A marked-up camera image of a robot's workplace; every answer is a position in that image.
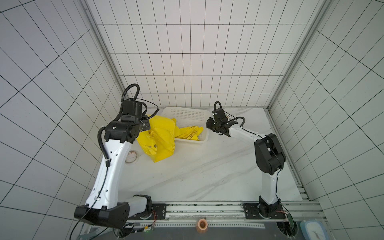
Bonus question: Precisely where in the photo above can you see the yellow trousers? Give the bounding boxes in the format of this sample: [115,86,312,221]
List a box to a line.
[137,116,204,163]

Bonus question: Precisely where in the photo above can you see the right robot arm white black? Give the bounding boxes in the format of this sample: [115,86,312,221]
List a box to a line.
[206,101,286,219]

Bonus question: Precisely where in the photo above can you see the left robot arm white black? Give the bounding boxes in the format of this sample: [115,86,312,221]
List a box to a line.
[74,84,152,229]

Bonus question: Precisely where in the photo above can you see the white plastic basket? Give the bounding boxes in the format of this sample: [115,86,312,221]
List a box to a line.
[161,107,212,144]

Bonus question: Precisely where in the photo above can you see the clear tape roll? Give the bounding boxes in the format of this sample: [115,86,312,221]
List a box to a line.
[125,151,140,165]

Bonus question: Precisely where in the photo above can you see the brown tape roll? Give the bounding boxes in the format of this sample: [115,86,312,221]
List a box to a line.
[196,219,208,234]

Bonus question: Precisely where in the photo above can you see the white blue device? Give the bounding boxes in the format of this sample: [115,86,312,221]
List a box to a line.
[300,220,330,240]

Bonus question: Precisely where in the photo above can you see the aluminium mounting rail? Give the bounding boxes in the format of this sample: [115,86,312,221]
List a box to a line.
[80,185,329,238]

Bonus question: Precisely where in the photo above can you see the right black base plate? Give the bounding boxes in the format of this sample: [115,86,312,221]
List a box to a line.
[243,201,286,221]

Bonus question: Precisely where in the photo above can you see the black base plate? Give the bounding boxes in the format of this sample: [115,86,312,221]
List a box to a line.
[128,203,167,221]
[243,201,286,221]

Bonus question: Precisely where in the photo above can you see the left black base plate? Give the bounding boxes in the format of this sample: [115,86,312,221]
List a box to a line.
[128,203,167,221]

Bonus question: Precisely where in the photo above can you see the small circuit board with cables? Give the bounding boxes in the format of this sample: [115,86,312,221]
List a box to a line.
[115,223,154,239]

